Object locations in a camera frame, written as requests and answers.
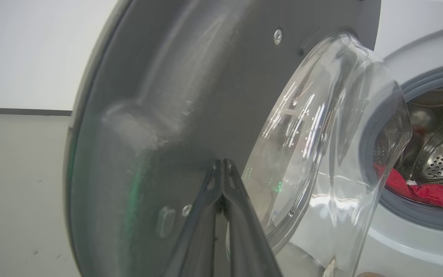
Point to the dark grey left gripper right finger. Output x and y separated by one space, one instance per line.
246 238

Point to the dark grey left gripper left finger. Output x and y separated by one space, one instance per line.
198 238

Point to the black round glass washer door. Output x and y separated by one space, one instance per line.
148 77

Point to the red and white garment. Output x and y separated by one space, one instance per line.
429 194

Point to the white front-load washing machine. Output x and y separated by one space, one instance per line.
417 30

